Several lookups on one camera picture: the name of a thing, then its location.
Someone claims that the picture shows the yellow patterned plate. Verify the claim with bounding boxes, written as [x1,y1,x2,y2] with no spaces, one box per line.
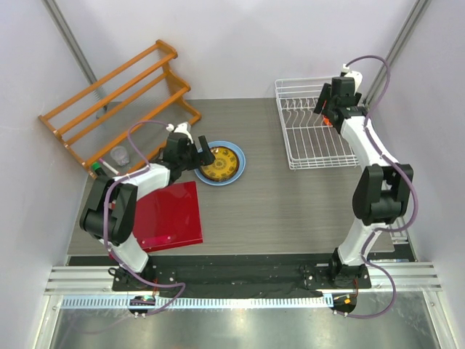
[200,146,239,182]

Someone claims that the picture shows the orange plate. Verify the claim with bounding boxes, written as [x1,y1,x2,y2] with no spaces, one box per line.
[323,116,332,127]

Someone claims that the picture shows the light blue plate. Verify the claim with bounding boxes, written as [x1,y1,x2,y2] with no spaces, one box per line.
[194,140,246,186]

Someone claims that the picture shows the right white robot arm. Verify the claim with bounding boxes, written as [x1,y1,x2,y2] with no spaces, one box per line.
[314,72,413,288]

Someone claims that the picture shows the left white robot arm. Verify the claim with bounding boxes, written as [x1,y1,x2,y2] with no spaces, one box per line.
[79,130,215,290]

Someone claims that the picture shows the orange wooden rack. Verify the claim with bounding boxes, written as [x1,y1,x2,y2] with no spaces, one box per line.
[38,39,201,177]

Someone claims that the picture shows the clear plastic cup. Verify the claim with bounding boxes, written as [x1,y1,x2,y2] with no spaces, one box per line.
[110,145,130,167]

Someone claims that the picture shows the red acrylic board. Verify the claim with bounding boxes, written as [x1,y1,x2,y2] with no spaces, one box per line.
[133,181,203,253]

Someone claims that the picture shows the white pink pen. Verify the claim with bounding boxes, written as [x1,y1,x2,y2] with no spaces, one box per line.
[99,158,120,176]

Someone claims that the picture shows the green highlighter marker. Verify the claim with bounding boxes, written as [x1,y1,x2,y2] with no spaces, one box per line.
[90,162,108,179]

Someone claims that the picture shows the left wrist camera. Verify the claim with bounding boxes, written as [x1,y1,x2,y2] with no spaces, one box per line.
[166,122,194,143]

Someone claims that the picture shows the white wire dish rack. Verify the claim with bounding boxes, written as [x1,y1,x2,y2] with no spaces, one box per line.
[275,77,358,170]

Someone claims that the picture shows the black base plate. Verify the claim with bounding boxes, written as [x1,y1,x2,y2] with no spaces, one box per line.
[108,254,371,299]

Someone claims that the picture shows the white slotted cable duct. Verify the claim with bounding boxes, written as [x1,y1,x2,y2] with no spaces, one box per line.
[61,294,333,310]

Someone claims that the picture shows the aluminium rail frame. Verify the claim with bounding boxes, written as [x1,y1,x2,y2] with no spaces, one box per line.
[45,262,442,298]

